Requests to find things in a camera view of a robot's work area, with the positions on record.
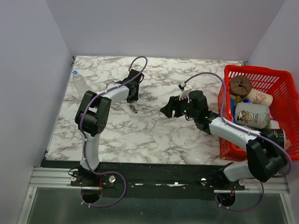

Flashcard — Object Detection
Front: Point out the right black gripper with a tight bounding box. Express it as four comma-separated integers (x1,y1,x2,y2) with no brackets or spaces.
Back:
160,92,198,119

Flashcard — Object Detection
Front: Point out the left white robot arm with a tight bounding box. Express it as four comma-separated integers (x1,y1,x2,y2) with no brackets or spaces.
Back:
75,69,144,186

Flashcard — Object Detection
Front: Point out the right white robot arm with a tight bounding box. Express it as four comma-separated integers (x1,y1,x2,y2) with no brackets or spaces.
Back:
161,90,288,189

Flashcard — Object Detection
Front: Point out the clear plastic water bottle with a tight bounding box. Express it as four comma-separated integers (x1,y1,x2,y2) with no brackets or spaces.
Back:
72,70,90,98

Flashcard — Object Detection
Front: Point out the brown round wooden block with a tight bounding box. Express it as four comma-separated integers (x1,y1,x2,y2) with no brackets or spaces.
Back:
229,75,252,98

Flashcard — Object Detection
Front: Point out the grey printed pouch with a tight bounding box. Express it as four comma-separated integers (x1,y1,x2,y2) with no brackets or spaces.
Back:
234,102,271,129

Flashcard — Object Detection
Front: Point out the beige printed cylinder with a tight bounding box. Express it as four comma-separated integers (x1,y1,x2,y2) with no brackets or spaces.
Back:
246,89,273,107

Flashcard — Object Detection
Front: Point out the black printed can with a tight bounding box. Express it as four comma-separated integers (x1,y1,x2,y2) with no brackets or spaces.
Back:
260,128,287,149

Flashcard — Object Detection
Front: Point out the red plastic basket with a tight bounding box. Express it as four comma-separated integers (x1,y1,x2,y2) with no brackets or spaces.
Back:
219,65,299,161

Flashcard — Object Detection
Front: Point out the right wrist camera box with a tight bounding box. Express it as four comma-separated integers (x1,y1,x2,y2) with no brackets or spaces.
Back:
178,82,192,100

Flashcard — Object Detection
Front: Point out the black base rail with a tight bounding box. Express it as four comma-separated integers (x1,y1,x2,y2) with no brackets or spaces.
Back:
41,159,247,211

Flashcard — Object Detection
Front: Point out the aluminium frame rail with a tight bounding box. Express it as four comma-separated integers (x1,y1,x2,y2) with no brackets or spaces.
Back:
29,167,290,194

